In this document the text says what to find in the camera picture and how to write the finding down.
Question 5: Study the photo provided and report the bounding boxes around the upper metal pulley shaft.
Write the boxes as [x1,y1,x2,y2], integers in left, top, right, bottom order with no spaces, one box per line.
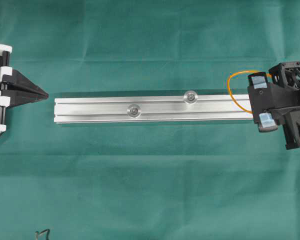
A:
[183,90,198,104]

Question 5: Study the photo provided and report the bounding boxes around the metal pulley shaft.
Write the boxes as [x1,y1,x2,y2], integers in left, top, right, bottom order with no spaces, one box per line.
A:
[183,90,198,104]
[127,104,142,118]

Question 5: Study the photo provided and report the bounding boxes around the green table cloth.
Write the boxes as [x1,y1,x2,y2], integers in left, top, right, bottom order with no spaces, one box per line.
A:
[0,0,300,240]

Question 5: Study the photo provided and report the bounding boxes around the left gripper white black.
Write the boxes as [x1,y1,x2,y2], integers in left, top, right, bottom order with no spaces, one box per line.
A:
[0,42,50,133]

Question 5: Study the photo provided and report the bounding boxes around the lower metal pulley shaft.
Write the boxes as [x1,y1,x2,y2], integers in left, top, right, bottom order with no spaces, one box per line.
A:
[127,104,142,118]

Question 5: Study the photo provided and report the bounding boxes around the aluminium extrusion rail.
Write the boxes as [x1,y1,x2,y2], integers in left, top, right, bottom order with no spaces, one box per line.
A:
[54,94,253,124]

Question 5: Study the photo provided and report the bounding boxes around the yellow rubber band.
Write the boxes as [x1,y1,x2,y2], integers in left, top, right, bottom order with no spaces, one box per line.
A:
[226,70,258,115]

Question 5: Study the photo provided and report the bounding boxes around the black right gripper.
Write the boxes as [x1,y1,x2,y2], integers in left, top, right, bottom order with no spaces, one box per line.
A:
[269,61,300,150]

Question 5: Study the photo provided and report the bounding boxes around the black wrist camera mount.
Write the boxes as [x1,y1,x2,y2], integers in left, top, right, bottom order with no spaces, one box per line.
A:
[247,72,287,133]

